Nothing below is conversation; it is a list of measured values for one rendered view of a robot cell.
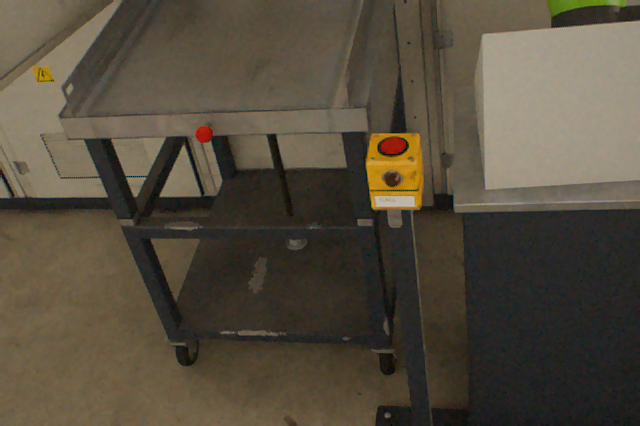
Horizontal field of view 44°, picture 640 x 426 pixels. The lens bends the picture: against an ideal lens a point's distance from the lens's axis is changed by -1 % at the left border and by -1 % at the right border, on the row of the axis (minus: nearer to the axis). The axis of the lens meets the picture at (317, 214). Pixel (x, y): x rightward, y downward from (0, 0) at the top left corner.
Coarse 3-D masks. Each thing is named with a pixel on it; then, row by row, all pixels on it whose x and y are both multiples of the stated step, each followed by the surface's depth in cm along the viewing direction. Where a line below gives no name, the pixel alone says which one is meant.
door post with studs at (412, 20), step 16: (416, 0) 202; (416, 16) 205; (416, 32) 208; (416, 48) 211; (416, 64) 214; (416, 80) 218; (416, 96) 221; (416, 112) 225; (416, 128) 229; (432, 192) 244
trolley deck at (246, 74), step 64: (192, 0) 188; (256, 0) 183; (320, 0) 178; (384, 0) 173; (128, 64) 169; (192, 64) 165; (256, 64) 161; (320, 64) 157; (64, 128) 159; (128, 128) 156; (192, 128) 154; (256, 128) 151; (320, 128) 149
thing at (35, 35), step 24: (0, 0) 169; (24, 0) 174; (48, 0) 181; (72, 0) 187; (96, 0) 194; (0, 24) 170; (24, 24) 176; (48, 24) 182; (72, 24) 185; (0, 48) 171; (24, 48) 177; (48, 48) 180; (0, 72) 173; (24, 72) 175
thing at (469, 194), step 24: (456, 96) 159; (456, 120) 153; (456, 144) 147; (456, 168) 142; (480, 168) 141; (456, 192) 137; (480, 192) 137; (504, 192) 136; (528, 192) 135; (552, 192) 134; (576, 192) 133; (600, 192) 132; (624, 192) 131
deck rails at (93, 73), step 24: (144, 0) 188; (360, 0) 174; (120, 24) 176; (144, 24) 181; (360, 24) 156; (96, 48) 165; (120, 48) 174; (360, 48) 156; (72, 72) 156; (96, 72) 166; (72, 96) 156; (96, 96) 160; (336, 96) 147
